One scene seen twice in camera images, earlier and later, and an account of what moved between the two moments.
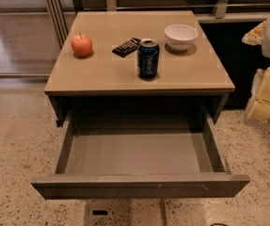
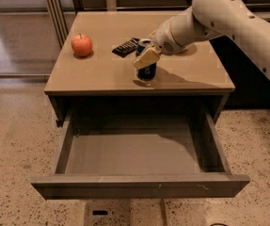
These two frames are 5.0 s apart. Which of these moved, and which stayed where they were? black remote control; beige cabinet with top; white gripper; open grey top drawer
Moved: white gripper
Stayed: open grey top drawer; black remote control; beige cabinet with top
